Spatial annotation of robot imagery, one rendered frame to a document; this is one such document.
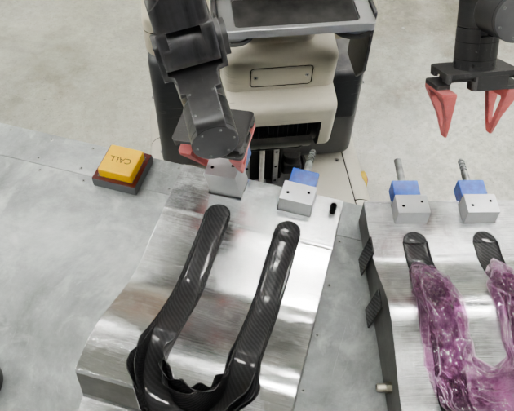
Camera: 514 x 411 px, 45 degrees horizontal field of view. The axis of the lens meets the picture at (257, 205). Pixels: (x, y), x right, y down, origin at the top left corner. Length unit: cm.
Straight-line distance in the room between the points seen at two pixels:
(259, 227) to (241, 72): 38
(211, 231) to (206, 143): 22
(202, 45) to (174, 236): 32
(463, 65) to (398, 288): 32
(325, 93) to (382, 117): 115
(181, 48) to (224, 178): 26
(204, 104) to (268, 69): 49
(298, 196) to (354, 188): 86
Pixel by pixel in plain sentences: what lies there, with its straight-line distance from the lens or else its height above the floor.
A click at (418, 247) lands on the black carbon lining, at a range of 98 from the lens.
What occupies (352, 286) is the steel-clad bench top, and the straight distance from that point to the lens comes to 97.
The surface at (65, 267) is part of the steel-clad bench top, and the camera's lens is 102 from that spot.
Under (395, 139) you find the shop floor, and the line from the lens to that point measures 231.
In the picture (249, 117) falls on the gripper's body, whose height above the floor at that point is 104.
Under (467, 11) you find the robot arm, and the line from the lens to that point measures 88.
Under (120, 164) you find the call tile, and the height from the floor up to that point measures 84.
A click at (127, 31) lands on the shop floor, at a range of 274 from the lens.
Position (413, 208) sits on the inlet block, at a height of 88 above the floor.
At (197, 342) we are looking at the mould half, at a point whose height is 93.
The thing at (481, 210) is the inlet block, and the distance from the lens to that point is 101.
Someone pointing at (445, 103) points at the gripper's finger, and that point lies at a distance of 89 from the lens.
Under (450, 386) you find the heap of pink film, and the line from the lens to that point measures 84.
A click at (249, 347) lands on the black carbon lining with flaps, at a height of 91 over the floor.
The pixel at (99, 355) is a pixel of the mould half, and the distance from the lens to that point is 78.
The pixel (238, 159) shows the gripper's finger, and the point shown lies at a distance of 84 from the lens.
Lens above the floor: 164
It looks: 53 degrees down
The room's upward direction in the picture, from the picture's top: 2 degrees clockwise
